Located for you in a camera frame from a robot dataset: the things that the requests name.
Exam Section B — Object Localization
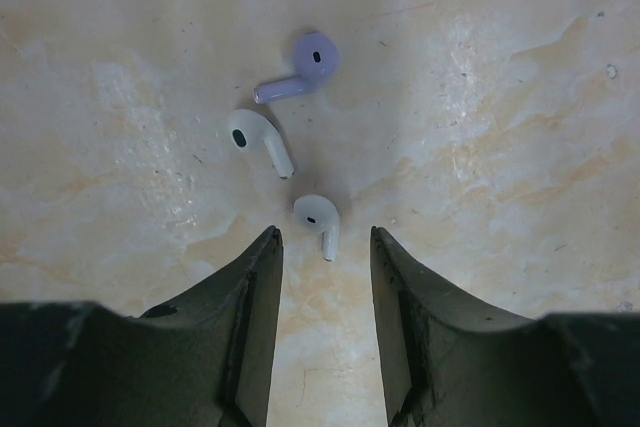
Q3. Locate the white earbud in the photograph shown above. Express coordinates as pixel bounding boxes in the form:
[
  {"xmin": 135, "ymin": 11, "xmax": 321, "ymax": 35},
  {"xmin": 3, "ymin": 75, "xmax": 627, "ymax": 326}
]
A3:
[
  {"xmin": 228, "ymin": 109, "xmax": 295, "ymax": 179},
  {"xmin": 293, "ymin": 194, "xmax": 341, "ymax": 261}
]

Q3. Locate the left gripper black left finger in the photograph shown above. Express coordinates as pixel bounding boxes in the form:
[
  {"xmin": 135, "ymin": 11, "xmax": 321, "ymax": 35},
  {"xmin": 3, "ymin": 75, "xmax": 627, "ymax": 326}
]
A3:
[{"xmin": 1, "ymin": 227, "xmax": 283, "ymax": 426}]

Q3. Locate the purple earbud lower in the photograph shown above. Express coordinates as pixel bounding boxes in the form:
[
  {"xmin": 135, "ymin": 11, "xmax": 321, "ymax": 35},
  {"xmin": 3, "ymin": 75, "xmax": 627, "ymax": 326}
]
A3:
[{"xmin": 253, "ymin": 32, "xmax": 341, "ymax": 104}]

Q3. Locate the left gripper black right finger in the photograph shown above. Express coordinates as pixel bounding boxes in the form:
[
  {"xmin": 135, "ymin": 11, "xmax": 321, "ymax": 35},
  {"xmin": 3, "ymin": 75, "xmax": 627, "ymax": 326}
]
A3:
[{"xmin": 370, "ymin": 227, "xmax": 639, "ymax": 426}]

